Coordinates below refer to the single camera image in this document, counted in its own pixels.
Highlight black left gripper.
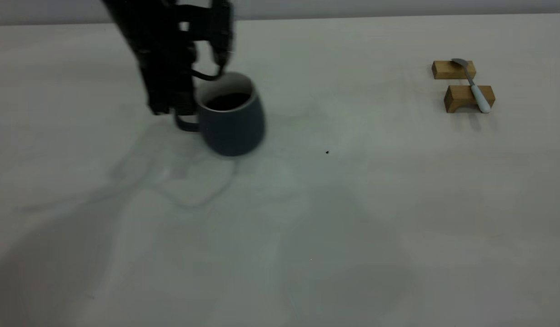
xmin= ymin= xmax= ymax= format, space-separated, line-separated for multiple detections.
xmin=102 ymin=0 xmax=199 ymax=117

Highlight dark grey ceramic cup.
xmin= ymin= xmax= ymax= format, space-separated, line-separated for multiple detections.
xmin=173 ymin=72 xmax=266 ymax=157

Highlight metal spoon with white handle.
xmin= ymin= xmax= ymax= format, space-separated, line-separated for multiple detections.
xmin=451 ymin=58 xmax=491 ymax=114

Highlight flat rectangular wooden block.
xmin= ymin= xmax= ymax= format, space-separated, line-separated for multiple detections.
xmin=432 ymin=61 xmax=476 ymax=80

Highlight arched wooden block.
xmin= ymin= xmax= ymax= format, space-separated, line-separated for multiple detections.
xmin=444 ymin=85 xmax=495 ymax=114

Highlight black left camera cable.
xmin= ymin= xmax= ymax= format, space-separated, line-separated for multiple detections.
xmin=189 ymin=64 xmax=227 ymax=82

